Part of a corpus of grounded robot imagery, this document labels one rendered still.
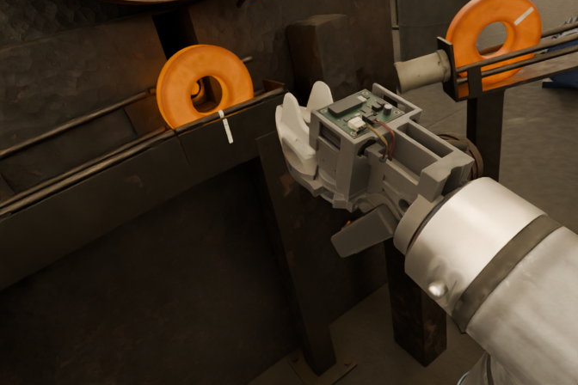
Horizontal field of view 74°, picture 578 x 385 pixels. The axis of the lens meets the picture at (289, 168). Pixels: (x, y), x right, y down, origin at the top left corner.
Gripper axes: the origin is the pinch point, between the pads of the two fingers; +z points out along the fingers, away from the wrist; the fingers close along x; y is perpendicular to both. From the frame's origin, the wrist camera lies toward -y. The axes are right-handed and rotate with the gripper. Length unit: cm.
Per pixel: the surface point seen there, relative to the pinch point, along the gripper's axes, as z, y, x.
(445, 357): -19, -72, -31
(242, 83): 21.9, -8.1, -5.8
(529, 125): 29, -88, -158
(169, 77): 23.2, -3.8, 5.2
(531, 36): 1, -5, -52
